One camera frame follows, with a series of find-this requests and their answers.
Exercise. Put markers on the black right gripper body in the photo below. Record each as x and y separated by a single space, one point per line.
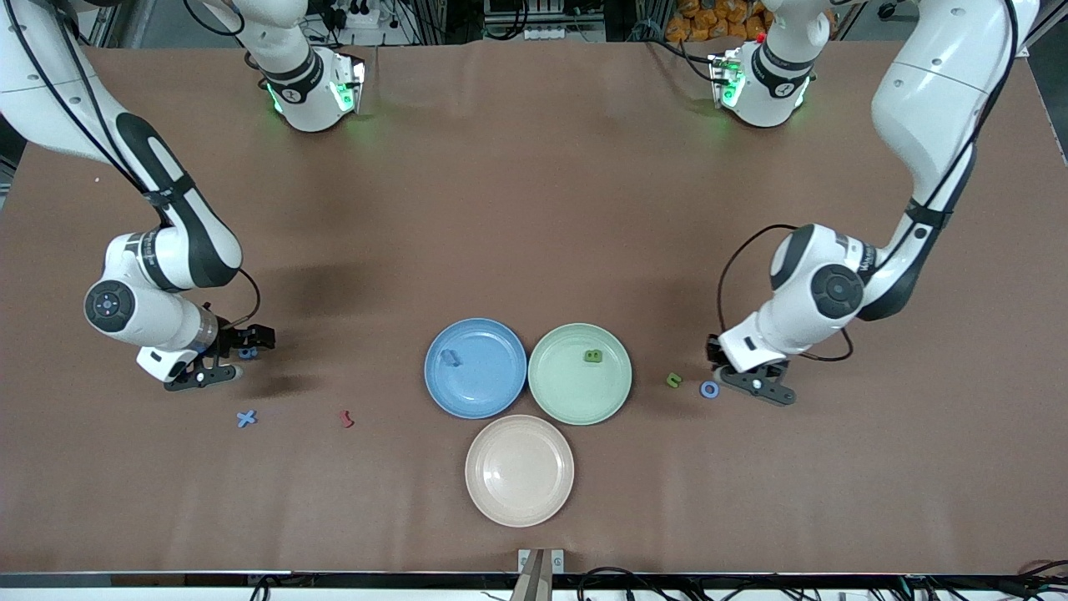
233 338

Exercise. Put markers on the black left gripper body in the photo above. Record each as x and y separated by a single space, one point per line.
714 350

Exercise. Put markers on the green foam letter U-shaped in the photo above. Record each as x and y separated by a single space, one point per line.
670 377

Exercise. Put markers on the blue foam letter X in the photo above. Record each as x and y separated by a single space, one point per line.
246 418

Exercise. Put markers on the blue foam letter E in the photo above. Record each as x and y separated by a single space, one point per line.
451 358

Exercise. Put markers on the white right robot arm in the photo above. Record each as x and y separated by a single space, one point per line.
50 100

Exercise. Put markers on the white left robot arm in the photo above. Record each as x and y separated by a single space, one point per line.
926 108

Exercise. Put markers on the blue foam letter O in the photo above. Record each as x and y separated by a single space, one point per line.
702 390

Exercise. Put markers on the red foam letter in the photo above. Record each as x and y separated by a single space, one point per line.
347 420

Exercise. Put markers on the green plate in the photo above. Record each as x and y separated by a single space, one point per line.
580 401

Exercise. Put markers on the blue plate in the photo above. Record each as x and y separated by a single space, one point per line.
476 392

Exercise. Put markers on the brown paper table cover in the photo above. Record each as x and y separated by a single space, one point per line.
534 209

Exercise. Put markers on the beige plate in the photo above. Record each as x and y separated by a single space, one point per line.
519 472

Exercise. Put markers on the power strip with plugs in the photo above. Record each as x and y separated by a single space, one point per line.
359 18

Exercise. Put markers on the orange bags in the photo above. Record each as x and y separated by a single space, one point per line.
709 17

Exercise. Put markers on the white power strip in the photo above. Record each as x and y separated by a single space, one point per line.
551 32

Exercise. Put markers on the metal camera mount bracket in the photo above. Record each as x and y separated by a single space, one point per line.
538 576

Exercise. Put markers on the metal table edge rail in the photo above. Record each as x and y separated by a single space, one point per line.
83 595

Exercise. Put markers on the aluminium frame post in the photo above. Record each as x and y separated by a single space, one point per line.
102 25

